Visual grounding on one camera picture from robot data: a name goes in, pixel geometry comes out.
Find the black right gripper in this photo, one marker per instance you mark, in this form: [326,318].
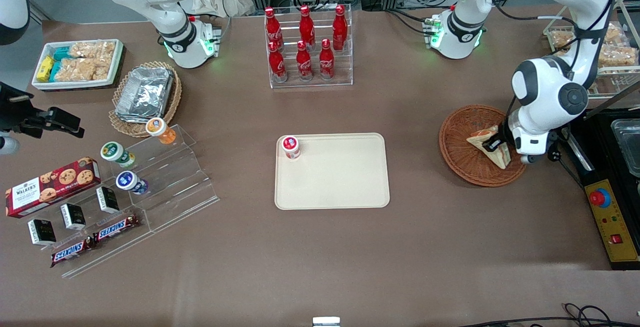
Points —
[16,113]

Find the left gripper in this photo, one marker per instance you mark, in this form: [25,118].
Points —
[495,143]

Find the triangular sandwich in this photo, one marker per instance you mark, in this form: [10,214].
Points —
[480,139]

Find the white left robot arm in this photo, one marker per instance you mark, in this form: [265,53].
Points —
[550,92]

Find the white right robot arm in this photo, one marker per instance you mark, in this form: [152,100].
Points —
[165,2]

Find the brown wicker basket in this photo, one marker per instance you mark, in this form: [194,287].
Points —
[460,162]

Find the white rectangular snack tray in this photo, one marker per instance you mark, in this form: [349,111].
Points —
[117,59]

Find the light wicker basket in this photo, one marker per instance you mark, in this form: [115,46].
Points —
[175,97]

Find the beige plastic tray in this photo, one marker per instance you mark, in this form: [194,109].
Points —
[335,177]

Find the teal snack pack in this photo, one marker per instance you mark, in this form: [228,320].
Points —
[62,53]
[55,71]

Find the clear rice cracker pack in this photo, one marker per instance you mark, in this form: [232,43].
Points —
[92,49]
[82,69]

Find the yellow snack pack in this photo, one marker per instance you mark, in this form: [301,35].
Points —
[45,69]

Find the red Walkers cookie box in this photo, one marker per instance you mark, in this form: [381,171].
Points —
[50,187]

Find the stack of foil trays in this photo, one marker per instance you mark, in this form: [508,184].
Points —
[145,92]

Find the blue-lid drink bottle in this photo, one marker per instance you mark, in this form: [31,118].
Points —
[130,182]

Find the small black box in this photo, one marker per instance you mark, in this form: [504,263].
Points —
[108,199]
[42,232]
[73,216]

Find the orange drink bottle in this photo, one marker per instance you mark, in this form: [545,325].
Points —
[161,131]

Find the black side stand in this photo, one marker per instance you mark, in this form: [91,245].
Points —
[597,147]

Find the Snickers chocolate bar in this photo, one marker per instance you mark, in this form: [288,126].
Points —
[72,252]
[116,228]

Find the clear cracker bag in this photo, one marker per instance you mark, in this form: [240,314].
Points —
[562,39]

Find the clear acrylic stepped display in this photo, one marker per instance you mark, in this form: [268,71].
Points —
[175,187]

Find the clear plastic container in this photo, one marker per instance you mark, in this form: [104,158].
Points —
[627,147]

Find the yellow emergency stop box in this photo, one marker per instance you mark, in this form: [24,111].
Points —
[612,222]

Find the clear acrylic bottle rack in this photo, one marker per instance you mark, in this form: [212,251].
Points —
[345,67]

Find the red cola bottle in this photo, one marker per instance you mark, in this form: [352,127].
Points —
[272,28]
[306,27]
[340,28]
[326,61]
[277,63]
[303,63]

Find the red-lid yogurt cup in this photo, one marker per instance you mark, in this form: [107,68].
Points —
[290,145]

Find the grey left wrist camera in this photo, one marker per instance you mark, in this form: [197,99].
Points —
[530,159]

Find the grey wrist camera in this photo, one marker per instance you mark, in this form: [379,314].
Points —
[530,159]
[7,145]

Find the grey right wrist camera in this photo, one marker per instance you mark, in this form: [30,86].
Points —
[7,145]

